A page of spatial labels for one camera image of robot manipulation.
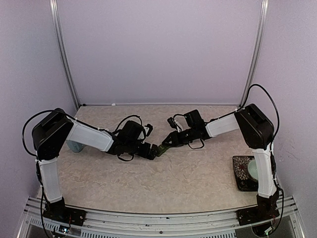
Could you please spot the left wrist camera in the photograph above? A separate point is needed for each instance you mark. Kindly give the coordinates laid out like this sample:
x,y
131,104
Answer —
x,y
148,129

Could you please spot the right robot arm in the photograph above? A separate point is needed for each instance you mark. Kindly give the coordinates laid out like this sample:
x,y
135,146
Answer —
x,y
258,133

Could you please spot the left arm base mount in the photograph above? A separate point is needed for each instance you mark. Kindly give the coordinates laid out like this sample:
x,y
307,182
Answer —
x,y
71,216

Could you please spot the front aluminium rail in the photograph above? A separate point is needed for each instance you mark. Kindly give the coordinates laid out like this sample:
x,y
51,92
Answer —
x,y
107,224

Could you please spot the light blue mug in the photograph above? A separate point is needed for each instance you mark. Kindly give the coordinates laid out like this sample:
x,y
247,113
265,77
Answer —
x,y
75,146

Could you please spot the black floral square plate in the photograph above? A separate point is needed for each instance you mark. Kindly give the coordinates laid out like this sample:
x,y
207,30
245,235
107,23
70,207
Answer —
x,y
244,180

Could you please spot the aluminium frame post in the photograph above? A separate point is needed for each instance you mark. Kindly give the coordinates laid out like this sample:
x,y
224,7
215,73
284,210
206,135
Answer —
x,y
63,54
256,50

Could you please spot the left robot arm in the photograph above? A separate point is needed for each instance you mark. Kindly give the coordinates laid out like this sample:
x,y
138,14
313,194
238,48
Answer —
x,y
57,128

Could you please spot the green weekly pill organizer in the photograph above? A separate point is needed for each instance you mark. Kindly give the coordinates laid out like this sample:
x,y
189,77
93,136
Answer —
x,y
162,149

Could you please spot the left aluminium frame post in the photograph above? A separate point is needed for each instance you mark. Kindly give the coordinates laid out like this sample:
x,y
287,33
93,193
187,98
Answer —
x,y
63,54

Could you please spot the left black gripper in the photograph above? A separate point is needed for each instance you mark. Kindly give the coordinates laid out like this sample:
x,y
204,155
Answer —
x,y
152,155

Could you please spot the right aluminium frame post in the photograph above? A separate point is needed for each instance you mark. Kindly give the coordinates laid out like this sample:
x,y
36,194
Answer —
x,y
256,50

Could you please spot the pale green bowl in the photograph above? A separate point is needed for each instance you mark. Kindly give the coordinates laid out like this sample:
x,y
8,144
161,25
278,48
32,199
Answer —
x,y
252,170

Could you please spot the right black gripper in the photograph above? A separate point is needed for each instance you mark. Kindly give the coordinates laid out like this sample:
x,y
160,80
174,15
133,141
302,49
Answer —
x,y
176,142

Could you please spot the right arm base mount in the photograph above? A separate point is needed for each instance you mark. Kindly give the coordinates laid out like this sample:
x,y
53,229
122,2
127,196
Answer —
x,y
256,214

